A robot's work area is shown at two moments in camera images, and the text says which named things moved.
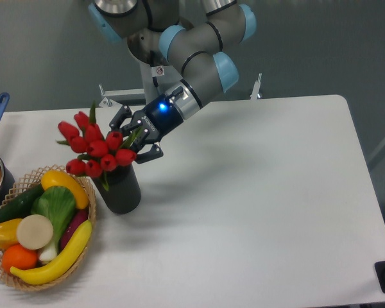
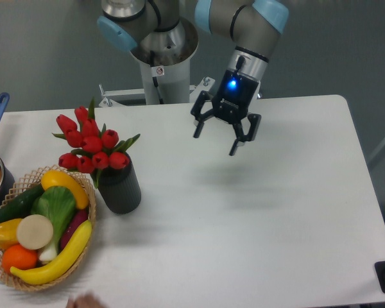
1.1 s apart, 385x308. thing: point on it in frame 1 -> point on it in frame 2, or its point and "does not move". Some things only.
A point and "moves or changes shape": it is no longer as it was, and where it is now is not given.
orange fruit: (17, 255) does not move
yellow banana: (40, 273) does not move
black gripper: (160, 117) -> (233, 101)
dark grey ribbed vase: (124, 193) does not move
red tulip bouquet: (99, 153) moves or changes shape
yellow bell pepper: (4, 235) does not move
